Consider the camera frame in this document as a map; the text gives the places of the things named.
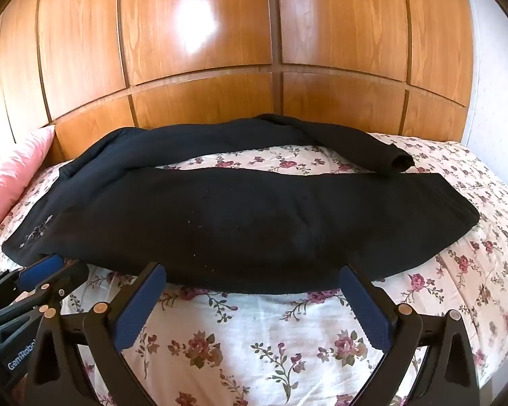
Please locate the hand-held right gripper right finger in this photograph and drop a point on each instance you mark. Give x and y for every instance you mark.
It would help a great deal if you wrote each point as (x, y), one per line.
(364, 306)

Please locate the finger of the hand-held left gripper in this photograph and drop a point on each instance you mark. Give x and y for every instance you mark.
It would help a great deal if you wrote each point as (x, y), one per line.
(70, 277)
(42, 270)

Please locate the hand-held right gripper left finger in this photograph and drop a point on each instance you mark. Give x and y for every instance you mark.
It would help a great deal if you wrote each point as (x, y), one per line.
(139, 306)

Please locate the black pants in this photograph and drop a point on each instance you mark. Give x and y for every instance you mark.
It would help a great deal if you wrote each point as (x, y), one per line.
(237, 220)

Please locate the floral bedsheet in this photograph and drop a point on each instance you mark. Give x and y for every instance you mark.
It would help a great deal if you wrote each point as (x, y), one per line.
(279, 346)

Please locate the pink pillow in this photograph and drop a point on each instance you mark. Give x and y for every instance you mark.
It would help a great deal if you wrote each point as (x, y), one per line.
(12, 177)

